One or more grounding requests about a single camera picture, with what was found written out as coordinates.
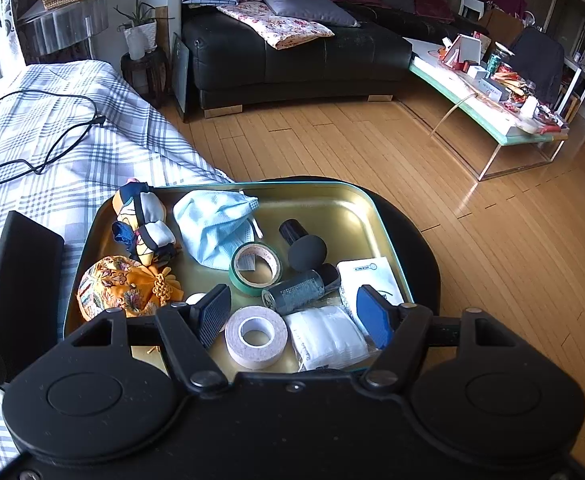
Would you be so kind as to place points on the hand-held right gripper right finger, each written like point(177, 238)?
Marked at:
point(375, 315)

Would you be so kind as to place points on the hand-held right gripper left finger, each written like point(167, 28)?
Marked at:
point(215, 312)

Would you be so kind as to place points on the green tape roll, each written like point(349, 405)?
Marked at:
point(235, 275)

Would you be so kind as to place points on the white gauze packet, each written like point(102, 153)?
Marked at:
point(327, 335)

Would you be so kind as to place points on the white tape roll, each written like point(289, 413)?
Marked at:
point(280, 332)

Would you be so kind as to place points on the dark grey glitter bottle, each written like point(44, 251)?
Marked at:
point(292, 292)

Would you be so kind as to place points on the blue face mask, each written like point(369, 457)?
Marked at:
point(212, 225)

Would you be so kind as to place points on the orange embroidered pouch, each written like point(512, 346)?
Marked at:
point(117, 285)

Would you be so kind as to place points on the gold metal tray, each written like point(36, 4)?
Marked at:
point(332, 215)

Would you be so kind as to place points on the navy yellow patterned fabric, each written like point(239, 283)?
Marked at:
point(147, 210)

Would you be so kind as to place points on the black round stool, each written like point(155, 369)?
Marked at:
point(412, 255)

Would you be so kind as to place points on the black flat panel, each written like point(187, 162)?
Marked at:
point(22, 285)

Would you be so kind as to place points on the plaid bed blanket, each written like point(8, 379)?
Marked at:
point(122, 135)

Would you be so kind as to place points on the framed panel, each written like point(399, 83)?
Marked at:
point(180, 80)

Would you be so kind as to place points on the glass coffee table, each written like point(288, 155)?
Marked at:
point(442, 80)

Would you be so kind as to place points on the wooden plant stand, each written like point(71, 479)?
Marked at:
point(145, 75)

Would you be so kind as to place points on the long white box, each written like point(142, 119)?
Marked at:
point(490, 90)

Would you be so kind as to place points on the white cup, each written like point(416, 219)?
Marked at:
point(528, 106)

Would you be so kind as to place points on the black leather sofa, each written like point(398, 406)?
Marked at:
point(297, 60)

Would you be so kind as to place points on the white frosted vase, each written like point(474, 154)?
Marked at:
point(136, 45)

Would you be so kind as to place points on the white triangular box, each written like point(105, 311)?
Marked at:
point(467, 47)

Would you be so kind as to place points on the teal glass jar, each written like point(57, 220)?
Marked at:
point(500, 60)

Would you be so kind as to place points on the potted plant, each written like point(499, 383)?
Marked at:
point(148, 34)

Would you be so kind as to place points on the floral cloth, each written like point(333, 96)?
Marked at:
point(282, 27)

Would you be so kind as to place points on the black chair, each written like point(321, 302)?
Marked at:
point(535, 60)

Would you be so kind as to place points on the large grey cushion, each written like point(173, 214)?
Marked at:
point(312, 7)

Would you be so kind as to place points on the cardboard box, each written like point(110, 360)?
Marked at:
point(502, 25)

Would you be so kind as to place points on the white desk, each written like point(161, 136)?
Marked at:
point(580, 72)

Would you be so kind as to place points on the glass side table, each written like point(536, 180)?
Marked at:
point(67, 25)

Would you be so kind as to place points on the white chair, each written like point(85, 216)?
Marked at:
point(472, 5)

